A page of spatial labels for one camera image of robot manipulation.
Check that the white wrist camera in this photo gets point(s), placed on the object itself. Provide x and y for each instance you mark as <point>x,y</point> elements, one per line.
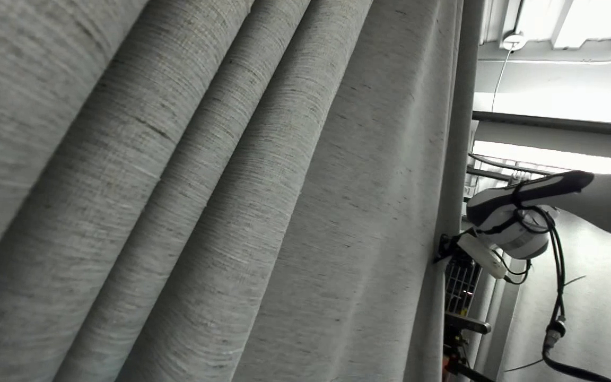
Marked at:
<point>480,255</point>

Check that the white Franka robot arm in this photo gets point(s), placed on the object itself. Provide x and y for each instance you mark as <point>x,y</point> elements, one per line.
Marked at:
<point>524,225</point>

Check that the grey fabric curtain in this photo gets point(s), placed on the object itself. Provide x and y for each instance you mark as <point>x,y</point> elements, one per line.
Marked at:
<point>212,191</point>

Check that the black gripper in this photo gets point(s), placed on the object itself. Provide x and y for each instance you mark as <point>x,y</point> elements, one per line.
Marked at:
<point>451,249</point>

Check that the white smoke detector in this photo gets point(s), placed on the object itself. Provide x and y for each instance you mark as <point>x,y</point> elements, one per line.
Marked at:
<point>514,42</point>

